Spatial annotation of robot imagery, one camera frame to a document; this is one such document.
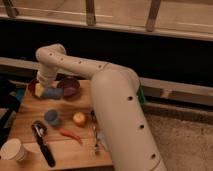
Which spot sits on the red chili pepper toy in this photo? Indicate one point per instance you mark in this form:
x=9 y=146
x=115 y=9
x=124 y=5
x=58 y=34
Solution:
x=70 y=134

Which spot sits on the black handled peeler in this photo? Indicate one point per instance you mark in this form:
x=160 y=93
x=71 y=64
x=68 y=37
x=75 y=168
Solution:
x=39 y=130

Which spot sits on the green plastic tray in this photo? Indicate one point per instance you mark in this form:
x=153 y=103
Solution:
x=140 y=95

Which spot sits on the wooden board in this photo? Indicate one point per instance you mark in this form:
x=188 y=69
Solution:
x=67 y=152

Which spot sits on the purple bowl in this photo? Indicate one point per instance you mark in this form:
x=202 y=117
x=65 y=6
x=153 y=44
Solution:
x=69 y=85

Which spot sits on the white paper cup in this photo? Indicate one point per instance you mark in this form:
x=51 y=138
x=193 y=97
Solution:
x=13 y=149

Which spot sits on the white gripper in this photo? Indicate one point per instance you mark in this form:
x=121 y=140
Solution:
x=44 y=81

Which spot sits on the blue sponge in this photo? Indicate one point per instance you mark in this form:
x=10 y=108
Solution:
x=52 y=93

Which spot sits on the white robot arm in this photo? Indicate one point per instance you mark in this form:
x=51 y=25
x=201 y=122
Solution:
x=116 y=95

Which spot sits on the dark red bowl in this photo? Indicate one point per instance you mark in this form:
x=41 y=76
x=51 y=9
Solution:
x=32 y=85

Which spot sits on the metal fork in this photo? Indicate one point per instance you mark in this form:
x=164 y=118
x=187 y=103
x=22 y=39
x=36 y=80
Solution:
x=94 y=127

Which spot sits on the light blue cloth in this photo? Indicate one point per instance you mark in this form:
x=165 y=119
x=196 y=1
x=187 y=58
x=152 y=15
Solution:
x=102 y=140

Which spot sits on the blue round cup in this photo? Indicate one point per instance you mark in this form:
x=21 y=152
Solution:
x=52 y=117

